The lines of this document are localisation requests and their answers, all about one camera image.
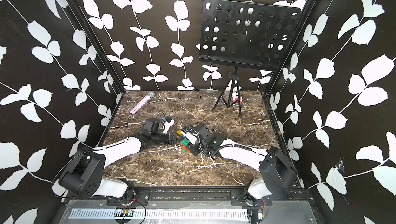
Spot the dark green long lego brick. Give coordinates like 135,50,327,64
181,138,190,147

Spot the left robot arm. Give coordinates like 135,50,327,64
58,118,184,199

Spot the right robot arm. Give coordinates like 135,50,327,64
177,123,298,200

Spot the purple glitter microphone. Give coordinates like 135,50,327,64
129,91,155,115

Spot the pink object behind stand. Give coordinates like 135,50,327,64
232,97,243,102

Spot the black perforated music stand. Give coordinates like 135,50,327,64
199,0,302,107

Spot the black mounting rail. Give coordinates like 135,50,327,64
88,185,316,207

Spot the white slotted cable duct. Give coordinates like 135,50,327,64
67,208,249,221

